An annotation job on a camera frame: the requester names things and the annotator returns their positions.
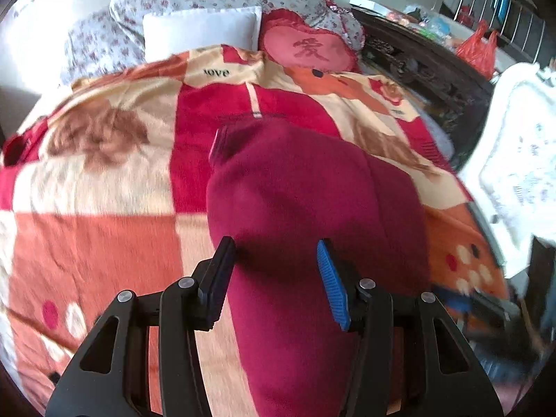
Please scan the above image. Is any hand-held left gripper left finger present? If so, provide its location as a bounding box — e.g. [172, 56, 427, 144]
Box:
[44, 236, 237, 417]

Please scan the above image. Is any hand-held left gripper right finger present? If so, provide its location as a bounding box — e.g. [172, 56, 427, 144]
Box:
[316, 238, 505, 417]

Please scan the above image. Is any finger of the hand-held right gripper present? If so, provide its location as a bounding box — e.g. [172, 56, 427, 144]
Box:
[434, 286, 472, 318]

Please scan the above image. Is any maroon knit garment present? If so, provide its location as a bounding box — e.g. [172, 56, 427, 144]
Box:
[205, 119, 433, 417]

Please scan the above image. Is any printed red orange blanket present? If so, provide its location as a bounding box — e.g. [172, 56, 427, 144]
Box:
[0, 43, 511, 417]

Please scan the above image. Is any white lace cloth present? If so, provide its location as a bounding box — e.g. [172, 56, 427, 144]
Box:
[460, 63, 556, 279]

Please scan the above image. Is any red heart-shaped pillow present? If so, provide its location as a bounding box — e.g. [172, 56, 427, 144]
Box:
[258, 9, 361, 74]

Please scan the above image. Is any dark carved wooden furniture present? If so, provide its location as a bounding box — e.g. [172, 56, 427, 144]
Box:
[350, 6, 496, 170]

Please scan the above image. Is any red plastic bag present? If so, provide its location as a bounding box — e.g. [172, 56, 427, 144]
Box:
[455, 19, 499, 79]

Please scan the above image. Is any white pillow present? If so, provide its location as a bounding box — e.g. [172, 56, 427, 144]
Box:
[142, 6, 263, 62]

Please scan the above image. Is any metal railing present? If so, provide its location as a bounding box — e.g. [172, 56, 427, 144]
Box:
[452, 0, 548, 66]

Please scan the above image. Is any white flat box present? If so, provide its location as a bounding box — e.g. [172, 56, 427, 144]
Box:
[350, 0, 392, 15]

